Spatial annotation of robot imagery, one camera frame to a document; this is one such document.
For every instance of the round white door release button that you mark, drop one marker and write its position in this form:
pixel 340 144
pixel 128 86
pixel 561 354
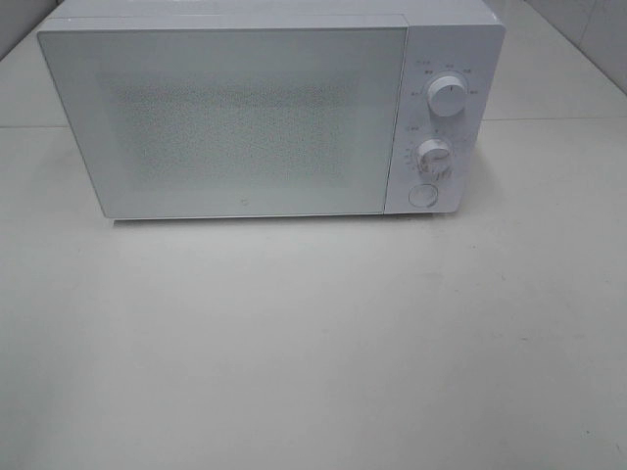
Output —
pixel 423 196

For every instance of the white microwave door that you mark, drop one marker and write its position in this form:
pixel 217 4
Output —
pixel 199 123

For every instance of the white microwave knob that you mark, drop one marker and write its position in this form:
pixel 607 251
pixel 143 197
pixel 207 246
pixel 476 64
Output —
pixel 446 94
pixel 434 156

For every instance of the white microwave oven body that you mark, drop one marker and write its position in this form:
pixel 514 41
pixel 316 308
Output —
pixel 463 37

